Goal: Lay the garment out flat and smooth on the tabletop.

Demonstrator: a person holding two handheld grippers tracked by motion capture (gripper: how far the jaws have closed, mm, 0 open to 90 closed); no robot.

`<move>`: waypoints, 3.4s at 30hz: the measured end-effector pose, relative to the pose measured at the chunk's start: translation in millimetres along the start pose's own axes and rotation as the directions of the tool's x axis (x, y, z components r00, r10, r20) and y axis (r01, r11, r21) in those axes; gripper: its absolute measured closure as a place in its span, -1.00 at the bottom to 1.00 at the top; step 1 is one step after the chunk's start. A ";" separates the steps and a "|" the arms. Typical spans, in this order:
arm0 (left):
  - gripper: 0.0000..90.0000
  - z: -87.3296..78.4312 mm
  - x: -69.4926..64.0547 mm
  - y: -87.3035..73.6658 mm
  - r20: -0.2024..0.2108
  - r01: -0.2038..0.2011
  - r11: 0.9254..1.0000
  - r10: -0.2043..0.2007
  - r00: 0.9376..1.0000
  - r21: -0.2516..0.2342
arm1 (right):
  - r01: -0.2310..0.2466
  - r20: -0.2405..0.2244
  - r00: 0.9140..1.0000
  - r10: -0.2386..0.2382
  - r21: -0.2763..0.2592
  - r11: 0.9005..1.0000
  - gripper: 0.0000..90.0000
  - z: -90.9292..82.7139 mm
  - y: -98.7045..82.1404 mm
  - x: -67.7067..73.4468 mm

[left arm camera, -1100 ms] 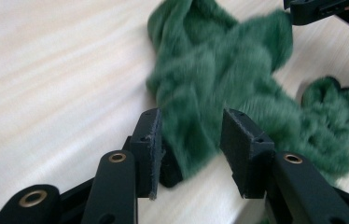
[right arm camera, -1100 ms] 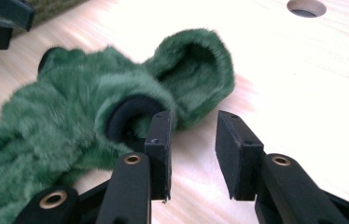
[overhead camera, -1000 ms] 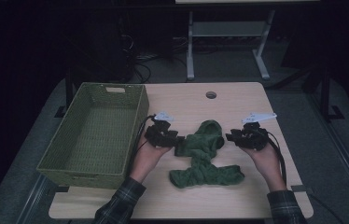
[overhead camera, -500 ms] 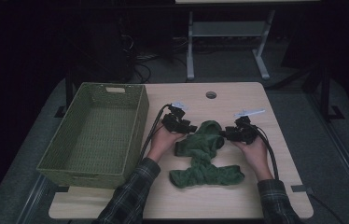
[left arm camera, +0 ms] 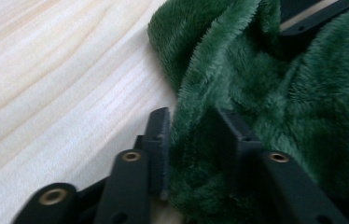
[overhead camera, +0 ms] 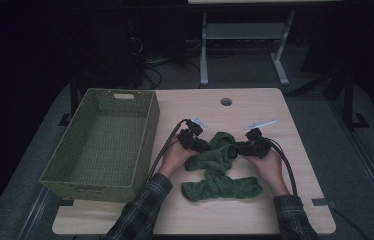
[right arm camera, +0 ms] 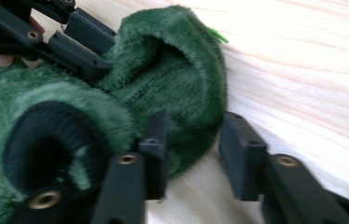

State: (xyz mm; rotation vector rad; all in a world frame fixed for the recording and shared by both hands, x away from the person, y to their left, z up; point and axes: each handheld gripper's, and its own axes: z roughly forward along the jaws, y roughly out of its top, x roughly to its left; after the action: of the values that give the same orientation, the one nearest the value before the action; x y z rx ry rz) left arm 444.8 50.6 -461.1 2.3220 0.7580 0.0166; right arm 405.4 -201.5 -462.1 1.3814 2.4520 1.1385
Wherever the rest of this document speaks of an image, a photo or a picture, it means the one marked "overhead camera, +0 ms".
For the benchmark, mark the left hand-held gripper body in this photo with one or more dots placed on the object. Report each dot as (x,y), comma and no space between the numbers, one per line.
(188,136)

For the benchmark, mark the person's right hand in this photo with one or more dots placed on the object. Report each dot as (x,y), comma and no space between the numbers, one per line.
(270,173)

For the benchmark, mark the green cloth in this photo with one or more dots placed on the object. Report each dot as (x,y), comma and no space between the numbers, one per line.
(218,180)

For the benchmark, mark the white metal stand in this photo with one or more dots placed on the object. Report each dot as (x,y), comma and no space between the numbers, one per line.
(245,31)

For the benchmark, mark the grey tape strip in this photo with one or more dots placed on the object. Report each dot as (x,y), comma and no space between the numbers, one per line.
(321,202)

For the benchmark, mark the green woven basket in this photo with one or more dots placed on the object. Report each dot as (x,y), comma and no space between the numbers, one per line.
(85,186)

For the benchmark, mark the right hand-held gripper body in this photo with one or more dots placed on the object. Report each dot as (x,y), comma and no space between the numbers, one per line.
(256,145)

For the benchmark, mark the metal floor rail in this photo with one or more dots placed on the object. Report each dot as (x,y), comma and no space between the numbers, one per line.
(368,163)
(33,216)

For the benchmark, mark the black metal stand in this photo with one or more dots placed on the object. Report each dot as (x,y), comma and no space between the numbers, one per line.
(349,100)
(73,100)

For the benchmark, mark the person's left hand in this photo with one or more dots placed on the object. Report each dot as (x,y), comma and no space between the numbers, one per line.
(175,158)

